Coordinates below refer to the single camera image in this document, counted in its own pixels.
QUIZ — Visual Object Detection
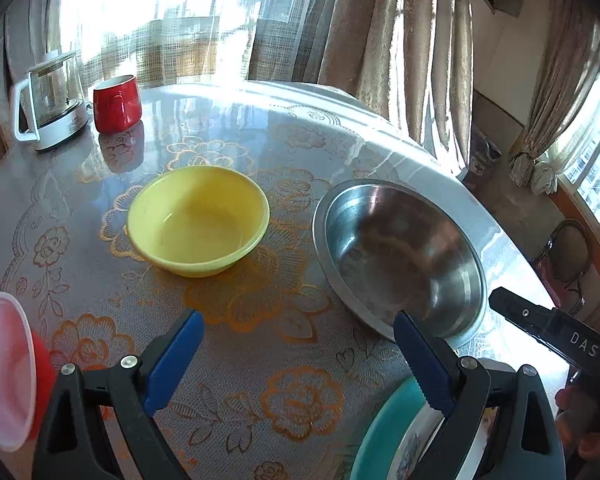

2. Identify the red plastic bowl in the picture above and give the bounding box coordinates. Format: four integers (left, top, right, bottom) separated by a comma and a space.
0, 292, 56, 452

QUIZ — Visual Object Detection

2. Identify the white oval dragon plate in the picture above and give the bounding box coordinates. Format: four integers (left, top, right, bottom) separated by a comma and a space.
387, 404, 498, 479

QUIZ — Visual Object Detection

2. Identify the teal round plate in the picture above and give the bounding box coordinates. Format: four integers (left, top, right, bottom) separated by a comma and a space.
350, 377, 425, 480

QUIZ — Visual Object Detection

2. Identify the stainless steel bowl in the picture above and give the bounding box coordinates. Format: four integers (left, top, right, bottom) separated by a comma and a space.
312, 179, 488, 348

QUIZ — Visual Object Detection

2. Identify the yellow plastic bowl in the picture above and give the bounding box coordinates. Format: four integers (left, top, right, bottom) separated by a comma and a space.
126, 166, 270, 278

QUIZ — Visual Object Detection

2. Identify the person's right hand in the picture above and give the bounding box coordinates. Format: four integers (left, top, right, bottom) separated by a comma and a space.
555, 386, 600, 462

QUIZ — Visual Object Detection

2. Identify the beige tied curtain right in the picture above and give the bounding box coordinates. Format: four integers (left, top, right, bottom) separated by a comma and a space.
509, 0, 600, 195

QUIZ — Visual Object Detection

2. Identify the glass electric kettle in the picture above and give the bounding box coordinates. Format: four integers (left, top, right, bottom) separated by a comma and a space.
9, 51, 88, 152

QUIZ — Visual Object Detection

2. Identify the red ceramic mug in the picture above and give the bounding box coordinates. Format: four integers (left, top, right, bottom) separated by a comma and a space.
93, 75, 142, 134

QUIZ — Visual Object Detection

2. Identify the beige curtain centre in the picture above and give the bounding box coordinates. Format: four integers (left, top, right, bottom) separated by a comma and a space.
317, 0, 474, 174

